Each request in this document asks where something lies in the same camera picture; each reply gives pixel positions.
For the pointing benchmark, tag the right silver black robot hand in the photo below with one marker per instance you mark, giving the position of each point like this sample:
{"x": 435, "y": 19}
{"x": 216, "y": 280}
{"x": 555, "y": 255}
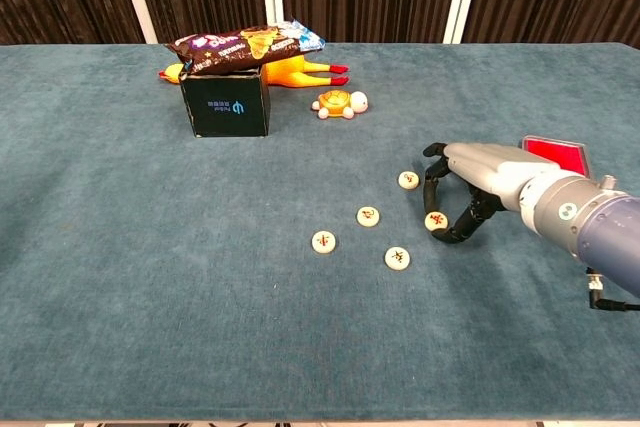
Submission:
{"x": 490, "y": 167}

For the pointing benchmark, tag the cream chess piece red character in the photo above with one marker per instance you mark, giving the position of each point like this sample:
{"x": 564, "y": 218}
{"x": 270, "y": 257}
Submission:
{"x": 368, "y": 216}
{"x": 435, "y": 221}
{"x": 323, "y": 242}
{"x": 408, "y": 180}

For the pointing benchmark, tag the cream chess piece black character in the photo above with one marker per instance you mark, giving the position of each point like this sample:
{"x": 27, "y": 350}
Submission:
{"x": 397, "y": 258}

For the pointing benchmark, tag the red card in clear case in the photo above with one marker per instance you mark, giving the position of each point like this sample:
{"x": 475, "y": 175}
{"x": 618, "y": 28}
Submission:
{"x": 555, "y": 152}

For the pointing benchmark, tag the orange turtle toy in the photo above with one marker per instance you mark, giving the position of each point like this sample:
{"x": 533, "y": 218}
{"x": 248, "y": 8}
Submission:
{"x": 335, "y": 104}

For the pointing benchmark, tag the yellow rubber chicken toy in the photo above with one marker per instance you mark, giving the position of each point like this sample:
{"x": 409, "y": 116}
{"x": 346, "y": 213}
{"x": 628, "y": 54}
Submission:
{"x": 285, "y": 74}

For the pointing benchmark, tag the black cardboard box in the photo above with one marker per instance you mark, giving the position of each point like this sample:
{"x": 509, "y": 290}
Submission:
{"x": 225, "y": 107}

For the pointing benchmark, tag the brown snack bag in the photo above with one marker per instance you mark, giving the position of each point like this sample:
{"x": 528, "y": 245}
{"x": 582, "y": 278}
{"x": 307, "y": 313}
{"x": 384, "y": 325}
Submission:
{"x": 225, "y": 54}

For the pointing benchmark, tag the teal table cloth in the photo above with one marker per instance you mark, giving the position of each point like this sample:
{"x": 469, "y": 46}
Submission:
{"x": 150, "y": 272}

